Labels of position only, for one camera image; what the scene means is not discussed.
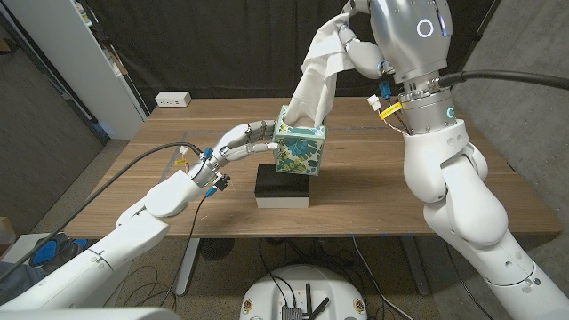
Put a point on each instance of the blue wrist plug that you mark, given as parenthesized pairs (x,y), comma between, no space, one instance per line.
(385,90)
(210,192)

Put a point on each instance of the black fabric curtain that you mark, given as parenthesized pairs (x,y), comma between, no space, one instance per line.
(222,44)

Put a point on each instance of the white robot torso base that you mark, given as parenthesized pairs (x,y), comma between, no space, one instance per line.
(266,293)

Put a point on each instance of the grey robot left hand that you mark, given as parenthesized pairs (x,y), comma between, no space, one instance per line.
(231,140)

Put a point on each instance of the cardboard box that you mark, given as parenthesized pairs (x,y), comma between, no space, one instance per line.
(5,231)

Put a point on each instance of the black round fan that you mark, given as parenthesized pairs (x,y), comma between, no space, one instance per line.
(216,249)

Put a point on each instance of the blue left wrist plug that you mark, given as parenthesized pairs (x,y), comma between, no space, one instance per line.
(210,192)

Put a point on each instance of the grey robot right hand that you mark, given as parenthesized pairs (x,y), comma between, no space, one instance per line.
(409,44)

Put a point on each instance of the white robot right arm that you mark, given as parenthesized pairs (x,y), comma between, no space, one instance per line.
(467,209)

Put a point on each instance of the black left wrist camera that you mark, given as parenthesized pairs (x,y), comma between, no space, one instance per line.
(221,181)

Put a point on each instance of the dark shoe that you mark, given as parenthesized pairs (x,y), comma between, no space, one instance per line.
(66,251)

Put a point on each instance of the white power strip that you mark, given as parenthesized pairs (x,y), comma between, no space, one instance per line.
(172,98)

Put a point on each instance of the person's leg in jeans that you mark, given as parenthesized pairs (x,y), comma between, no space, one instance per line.
(18,280)

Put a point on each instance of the grey table leg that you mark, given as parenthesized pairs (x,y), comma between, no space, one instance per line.
(415,266)

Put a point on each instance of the white tissue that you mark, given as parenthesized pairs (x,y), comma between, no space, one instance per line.
(318,80)

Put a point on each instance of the teal floral tissue box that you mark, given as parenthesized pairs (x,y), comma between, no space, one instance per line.
(298,153)

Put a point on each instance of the black radio module with antennas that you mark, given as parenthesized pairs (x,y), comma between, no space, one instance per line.
(293,313)

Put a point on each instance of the white cabinet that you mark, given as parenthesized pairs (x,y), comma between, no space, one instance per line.
(66,53)

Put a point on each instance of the white robot chest edge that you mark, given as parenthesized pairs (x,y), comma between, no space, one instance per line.
(89,314)

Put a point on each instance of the white table leg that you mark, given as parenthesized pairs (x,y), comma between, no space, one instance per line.
(189,262)

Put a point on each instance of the black box with white base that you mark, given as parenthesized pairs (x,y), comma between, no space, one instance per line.
(282,182)

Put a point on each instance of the blue right wrist plug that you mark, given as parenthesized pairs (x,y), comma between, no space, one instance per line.
(385,90)

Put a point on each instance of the blue foot pedal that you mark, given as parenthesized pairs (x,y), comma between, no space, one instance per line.
(82,242)
(44,258)

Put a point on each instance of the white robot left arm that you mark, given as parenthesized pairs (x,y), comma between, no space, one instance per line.
(111,249)

